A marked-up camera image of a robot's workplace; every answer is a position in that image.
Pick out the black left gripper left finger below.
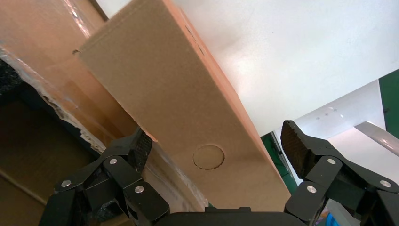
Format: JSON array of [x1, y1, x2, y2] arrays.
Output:
[[39, 126, 170, 226]]

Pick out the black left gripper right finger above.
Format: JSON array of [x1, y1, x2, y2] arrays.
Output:
[[280, 120, 399, 226]]

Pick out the small cardboard box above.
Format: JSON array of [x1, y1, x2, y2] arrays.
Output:
[[73, 0, 292, 213]]

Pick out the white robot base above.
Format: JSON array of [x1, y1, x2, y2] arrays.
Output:
[[273, 79, 399, 180]]

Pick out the large open cardboard box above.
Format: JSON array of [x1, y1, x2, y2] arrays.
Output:
[[0, 0, 208, 226]]

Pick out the small blue object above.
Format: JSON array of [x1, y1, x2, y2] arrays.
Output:
[[324, 212, 343, 226]]

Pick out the silver metal bar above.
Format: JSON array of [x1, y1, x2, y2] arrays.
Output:
[[354, 121, 399, 158]]

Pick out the black foam pad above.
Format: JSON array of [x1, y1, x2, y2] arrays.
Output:
[[0, 57, 25, 100]]

